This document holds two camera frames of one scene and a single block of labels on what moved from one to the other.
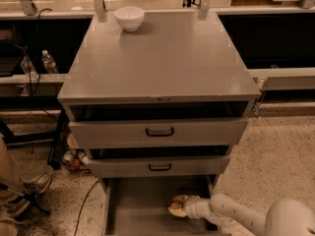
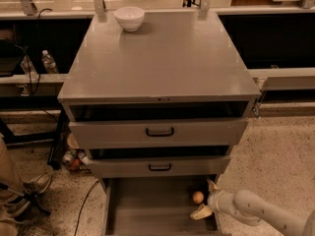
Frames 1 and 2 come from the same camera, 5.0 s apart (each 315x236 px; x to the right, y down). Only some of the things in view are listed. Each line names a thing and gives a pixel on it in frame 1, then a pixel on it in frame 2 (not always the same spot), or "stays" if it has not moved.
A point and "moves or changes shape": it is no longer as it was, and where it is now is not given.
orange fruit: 176,206 moves or changes shape
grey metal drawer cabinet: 157,99 stays
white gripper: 192,206 to 215,201
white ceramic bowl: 130,18 stays
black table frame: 59,138 stays
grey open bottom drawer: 138,206 stays
